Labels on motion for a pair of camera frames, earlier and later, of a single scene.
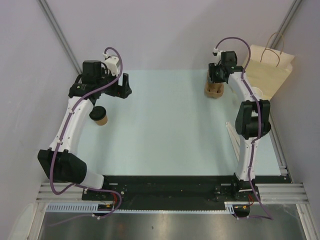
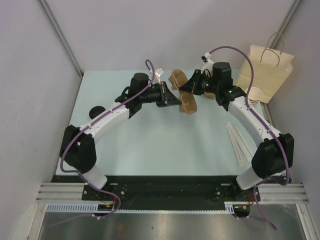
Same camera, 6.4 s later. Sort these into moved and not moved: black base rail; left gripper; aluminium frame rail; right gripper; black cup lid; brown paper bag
Moved: left gripper; right gripper
Not moved: brown paper bag; black base rail; aluminium frame rail; black cup lid
